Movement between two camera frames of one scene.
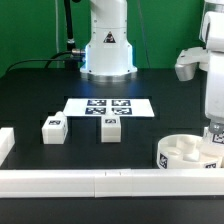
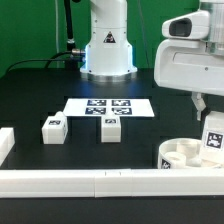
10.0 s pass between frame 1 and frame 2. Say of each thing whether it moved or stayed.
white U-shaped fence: stayed
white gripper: moved
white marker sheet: stayed
